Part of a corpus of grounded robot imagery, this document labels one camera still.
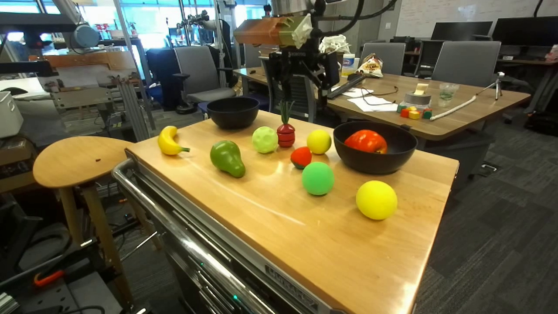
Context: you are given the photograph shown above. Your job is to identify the black bowl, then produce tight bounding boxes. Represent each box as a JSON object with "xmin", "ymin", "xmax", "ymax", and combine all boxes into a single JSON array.
[
  {"xmin": 206, "ymin": 95, "xmax": 262, "ymax": 130},
  {"xmin": 331, "ymin": 118, "xmax": 419, "ymax": 175}
]

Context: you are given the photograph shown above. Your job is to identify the clear plastic container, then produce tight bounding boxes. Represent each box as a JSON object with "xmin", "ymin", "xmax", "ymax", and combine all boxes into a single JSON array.
[{"xmin": 408, "ymin": 81, "xmax": 432, "ymax": 107}]

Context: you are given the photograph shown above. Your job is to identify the clear plastic bottle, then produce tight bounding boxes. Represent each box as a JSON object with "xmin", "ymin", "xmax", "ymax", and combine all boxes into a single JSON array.
[{"xmin": 340, "ymin": 52, "xmax": 358, "ymax": 76}]

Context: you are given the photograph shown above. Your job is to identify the white plastic box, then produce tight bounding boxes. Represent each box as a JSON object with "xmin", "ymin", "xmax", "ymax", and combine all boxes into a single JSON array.
[{"xmin": 0, "ymin": 88, "xmax": 24, "ymax": 139}]

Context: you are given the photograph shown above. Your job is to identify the aluminium frame rack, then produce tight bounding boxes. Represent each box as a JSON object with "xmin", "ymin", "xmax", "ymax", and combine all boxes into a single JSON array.
[{"xmin": 45, "ymin": 67, "xmax": 150, "ymax": 141}]

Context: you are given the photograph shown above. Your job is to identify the small silver tripod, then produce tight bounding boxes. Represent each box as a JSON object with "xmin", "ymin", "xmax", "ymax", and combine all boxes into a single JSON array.
[{"xmin": 487, "ymin": 69, "xmax": 507, "ymax": 100}]

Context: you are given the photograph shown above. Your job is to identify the orange handled clamp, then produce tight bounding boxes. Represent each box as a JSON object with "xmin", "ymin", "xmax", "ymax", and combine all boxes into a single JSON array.
[{"xmin": 31, "ymin": 266, "xmax": 68, "ymax": 289}]

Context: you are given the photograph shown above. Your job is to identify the metal tool cart wooden top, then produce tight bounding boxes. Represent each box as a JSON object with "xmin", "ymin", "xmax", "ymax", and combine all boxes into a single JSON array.
[{"xmin": 112, "ymin": 109, "xmax": 460, "ymax": 314}]

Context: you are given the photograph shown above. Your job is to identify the black computer monitor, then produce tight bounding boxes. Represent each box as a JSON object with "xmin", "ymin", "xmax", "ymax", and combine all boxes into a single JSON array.
[
  {"xmin": 490, "ymin": 15, "xmax": 558, "ymax": 48},
  {"xmin": 429, "ymin": 20, "xmax": 495, "ymax": 43}
]

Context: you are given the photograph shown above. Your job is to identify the red toy strawberry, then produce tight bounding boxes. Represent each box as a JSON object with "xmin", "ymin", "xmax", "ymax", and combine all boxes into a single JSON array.
[{"xmin": 289, "ymin": 144, "xmax": 314, "ymax": 170}]

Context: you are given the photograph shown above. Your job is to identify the yellow toy banana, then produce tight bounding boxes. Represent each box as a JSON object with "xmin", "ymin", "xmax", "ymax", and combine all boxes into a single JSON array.
[{"xmin": 157, "ymin": 123, "xmax": 192, "ymax": 158}]

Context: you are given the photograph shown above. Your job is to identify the clear plastic cup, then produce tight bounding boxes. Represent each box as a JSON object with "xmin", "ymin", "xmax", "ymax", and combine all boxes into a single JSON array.
[{"xmin": 438, "ymin": 81, "xmax": 459, "ymax": 100}]

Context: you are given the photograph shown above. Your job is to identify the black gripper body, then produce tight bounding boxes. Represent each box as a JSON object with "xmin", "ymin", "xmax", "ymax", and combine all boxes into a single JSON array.
[{"xmin": 272, "ymin": 48, "xmax": 345, "ymax": 93}]

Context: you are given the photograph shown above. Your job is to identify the metal cart handle bar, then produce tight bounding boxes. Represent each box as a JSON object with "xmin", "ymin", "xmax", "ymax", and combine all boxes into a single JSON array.
[{"xmin": 112, "ymin": 158, "xmax": 263, "ymax": 314}]

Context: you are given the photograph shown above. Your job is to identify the dark mesh office chair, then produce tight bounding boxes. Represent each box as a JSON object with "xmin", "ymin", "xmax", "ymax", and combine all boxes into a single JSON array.
[{"xmin": 258, "ymin": 55, "xmax": 319, "ymax": 123}]

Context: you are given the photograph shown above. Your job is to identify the round wooden stool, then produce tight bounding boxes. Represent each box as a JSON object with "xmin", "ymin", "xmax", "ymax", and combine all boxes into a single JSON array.
[{"xmin": 31, "ymin": 134, "xmax": 138, "ymax": 292}]

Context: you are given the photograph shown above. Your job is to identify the green round toy fruit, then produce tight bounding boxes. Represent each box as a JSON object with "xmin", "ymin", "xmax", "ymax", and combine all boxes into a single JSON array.
[{"xmin": 300, "ymin": 160, "xmax": 337, "ymax": 198}]

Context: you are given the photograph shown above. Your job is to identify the small yellow toy lemon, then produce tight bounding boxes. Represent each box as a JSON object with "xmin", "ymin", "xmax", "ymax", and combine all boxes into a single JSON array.
[{"xmin": 305, "ymin": 127, "xmax": 333, "ymax": 156}]

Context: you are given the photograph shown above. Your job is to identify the white paper sheets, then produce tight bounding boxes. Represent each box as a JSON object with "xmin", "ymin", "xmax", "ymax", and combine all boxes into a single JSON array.
[{"xmin": 345, "ymin": 86, "xmax": 401, "ymax": 114}]

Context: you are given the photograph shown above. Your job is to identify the red radish with green leaves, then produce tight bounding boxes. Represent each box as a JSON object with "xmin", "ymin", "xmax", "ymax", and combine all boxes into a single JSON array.
[{"xmin": 274, "ymin": 99, "xmax": 298, "ymax": 149}]

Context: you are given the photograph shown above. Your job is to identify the large yellow round fruit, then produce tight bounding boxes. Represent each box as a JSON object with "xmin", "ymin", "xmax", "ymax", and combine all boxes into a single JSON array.
[{"xmin": 354, "ymin": 179, "xmax": 399, "ymax": 223}]

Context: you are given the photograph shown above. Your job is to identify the white rope bundle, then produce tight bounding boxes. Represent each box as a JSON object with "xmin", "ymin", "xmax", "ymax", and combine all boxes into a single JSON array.
[{"xmin": 317, "ymin": 32, "xmax": 352, "ymax": 57}]

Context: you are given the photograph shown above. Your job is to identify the black flat device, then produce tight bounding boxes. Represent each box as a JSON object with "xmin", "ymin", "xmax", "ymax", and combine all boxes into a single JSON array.
[{"xmin": 323, "ymin": 69, "xmax": 373, "ymax": 100}]

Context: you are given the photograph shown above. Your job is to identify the green apple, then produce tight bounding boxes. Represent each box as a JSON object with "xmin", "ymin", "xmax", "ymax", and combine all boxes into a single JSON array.
[{"xmin": 209, "ymin": 139, "xmax": 248, "ymax": 179}]

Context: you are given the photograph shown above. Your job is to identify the pale green round fruit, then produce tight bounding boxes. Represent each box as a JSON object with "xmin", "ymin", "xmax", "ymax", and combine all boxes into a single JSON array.
[{"xmin": 251, "ymin": 125, "xmax": 281, "ymax": 156}]

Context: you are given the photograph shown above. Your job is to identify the white stick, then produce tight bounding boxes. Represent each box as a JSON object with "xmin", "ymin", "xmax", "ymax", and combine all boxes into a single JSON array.
[{"xmin": 429, "ymin": 93, "xmax": 480, "ymax": 121}]

